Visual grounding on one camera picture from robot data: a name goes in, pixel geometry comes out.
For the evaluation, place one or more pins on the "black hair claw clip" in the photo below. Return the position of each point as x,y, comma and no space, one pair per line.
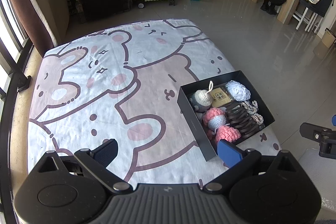
241,121

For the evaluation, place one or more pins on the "beige trash bin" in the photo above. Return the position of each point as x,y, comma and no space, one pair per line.
329,37

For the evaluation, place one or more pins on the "grey crochet doll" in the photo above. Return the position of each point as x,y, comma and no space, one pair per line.
202,99

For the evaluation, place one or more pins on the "cartoon bear printed blanket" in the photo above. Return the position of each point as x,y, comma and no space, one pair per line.
105,98

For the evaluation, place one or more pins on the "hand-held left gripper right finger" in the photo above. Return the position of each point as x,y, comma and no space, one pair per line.
229,154

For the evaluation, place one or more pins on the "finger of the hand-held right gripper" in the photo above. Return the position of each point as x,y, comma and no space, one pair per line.
313,132

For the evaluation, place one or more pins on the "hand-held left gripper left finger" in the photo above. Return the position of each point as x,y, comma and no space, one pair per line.
105,153

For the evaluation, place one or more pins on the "white lace bundle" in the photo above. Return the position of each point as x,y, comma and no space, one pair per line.
237,91

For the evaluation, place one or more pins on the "black bracket foot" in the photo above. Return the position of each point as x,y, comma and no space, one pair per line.
24,82

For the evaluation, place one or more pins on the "brown curtain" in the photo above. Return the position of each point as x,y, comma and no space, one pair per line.
26,3

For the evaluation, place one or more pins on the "black window railing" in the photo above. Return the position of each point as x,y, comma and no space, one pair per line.
10,98

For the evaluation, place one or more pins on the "black cardboard box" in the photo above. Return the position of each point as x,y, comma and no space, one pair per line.
191,121

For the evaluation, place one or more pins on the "pink crochet doll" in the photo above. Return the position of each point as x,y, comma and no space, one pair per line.
228,134

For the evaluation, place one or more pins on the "black shoes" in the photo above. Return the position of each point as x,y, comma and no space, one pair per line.
273,5

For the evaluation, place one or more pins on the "small cream cardboard box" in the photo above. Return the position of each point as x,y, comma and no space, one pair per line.
220,98

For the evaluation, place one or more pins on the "white textured mat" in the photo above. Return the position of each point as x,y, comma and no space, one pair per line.
317,182

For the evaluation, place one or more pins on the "white chair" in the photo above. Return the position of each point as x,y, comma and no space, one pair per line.
307,14

